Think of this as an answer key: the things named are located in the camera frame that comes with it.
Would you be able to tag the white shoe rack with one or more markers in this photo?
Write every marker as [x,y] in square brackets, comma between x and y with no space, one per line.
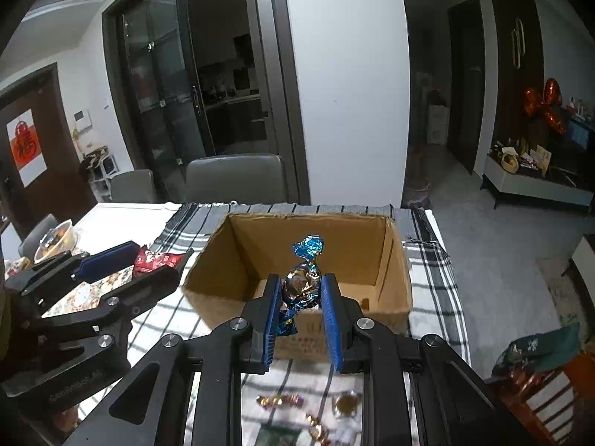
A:
[99,167]

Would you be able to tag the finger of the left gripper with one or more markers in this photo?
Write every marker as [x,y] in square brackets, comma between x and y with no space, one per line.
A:
[60,274]
[139,294]

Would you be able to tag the blue foil candy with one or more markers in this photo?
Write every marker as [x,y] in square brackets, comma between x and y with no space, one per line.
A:
[301,285]

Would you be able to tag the grey chair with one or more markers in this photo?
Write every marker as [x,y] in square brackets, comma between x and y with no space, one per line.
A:
[134,186]
[244,178]

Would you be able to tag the white table mat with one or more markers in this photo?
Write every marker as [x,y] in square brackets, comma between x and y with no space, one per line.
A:
[110,224]

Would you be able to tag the glass sliding door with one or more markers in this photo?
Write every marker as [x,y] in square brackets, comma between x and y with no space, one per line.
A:
[200,79]

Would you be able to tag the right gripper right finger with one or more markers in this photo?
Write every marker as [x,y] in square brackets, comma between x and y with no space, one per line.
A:
[415,391]

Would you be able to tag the brown cardboard box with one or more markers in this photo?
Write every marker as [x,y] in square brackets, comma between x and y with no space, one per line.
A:
[364,253]

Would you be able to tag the red foil balloons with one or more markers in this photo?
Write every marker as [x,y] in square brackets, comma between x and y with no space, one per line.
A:
[547,104]

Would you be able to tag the red fu poster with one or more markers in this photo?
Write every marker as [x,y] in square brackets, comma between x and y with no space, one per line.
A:
[26,148]

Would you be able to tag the white tv bench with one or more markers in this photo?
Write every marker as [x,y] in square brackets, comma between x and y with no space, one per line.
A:
[523,190]

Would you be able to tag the red snack packet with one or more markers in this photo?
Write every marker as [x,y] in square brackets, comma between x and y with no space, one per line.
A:
[147,261]

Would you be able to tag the glass fruit bowl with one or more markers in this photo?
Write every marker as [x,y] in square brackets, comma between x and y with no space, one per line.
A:
[59,239]

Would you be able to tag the grey chair far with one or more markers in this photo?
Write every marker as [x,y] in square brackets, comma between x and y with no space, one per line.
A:
[134,186]

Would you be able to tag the patterned table runner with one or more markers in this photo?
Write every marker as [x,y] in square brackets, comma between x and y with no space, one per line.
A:
[87,295]

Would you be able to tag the green cloth on chair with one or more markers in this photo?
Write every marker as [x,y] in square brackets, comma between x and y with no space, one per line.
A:
[541,352]

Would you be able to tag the grey chair near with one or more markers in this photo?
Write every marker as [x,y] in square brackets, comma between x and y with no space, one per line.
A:
[244,178]

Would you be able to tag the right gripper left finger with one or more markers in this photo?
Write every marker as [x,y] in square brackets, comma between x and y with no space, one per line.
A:
[149,405]

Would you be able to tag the red wooden chair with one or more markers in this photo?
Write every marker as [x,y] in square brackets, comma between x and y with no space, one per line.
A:
[556,407]

